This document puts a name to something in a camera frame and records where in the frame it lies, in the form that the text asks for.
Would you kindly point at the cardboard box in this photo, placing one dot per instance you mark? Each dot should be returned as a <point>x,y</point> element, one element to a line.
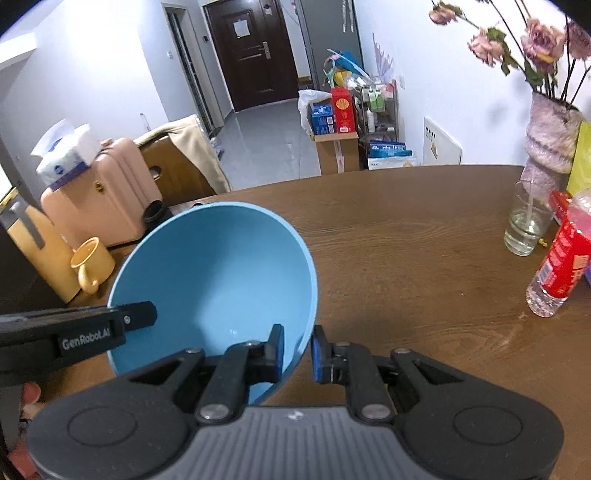
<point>338,153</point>

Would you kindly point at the dark door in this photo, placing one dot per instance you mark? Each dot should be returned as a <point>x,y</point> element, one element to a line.
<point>253,48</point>

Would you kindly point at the red label water bottle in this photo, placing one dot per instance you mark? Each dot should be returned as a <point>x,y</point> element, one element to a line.
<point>566,262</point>

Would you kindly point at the wooden chair with beige cloth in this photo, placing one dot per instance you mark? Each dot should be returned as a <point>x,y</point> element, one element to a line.
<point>182,161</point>

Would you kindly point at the yellow kettle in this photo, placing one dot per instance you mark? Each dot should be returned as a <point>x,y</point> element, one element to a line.
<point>41,244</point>

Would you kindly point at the black cup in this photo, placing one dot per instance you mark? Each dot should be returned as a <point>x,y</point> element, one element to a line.
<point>156,213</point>

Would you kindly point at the clear drinking glass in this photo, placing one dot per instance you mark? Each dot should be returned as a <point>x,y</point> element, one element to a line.
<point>529,218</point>

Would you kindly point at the white board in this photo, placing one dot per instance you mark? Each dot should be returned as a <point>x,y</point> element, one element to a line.
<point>438,147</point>

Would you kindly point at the red box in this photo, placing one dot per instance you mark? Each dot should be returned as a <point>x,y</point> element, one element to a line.
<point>344,113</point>

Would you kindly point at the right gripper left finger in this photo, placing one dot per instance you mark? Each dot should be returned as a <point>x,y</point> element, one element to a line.
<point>241,366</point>

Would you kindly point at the blue bowl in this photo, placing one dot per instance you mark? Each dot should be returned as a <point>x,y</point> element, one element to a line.
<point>218,274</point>

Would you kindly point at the blue box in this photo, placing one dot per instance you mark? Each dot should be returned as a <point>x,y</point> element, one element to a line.
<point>322,119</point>

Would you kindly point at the white plastic bag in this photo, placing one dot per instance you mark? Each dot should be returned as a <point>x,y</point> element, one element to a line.
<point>306,99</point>

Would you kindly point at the tissue pack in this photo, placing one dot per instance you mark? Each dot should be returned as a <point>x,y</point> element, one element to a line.
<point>65,152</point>

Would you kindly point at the metal storage rack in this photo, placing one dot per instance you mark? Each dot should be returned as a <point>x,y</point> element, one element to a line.
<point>377,116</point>

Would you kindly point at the dried pink flowers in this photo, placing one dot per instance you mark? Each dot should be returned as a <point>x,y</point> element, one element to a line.
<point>554,61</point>

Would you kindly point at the grey refrigerator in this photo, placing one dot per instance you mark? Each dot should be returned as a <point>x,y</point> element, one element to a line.
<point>328,25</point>

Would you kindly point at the yellow mug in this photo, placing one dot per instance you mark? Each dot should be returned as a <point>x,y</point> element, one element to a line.
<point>93,264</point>

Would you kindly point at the left hand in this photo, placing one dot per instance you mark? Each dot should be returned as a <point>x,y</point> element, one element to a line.
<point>19,455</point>

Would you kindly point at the yellow green snack box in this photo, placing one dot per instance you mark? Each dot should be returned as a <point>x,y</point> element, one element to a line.
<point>580,175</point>

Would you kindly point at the pink textured vase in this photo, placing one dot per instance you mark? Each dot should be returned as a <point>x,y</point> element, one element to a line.
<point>550,144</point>

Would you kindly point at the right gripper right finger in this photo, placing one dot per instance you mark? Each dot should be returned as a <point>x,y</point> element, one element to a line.
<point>364,376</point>

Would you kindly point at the pink suitcase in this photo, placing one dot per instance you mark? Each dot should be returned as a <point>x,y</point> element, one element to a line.
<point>106,201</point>

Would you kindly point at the black paper bag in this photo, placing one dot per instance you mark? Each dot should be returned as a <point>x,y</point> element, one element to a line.
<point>22,289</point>

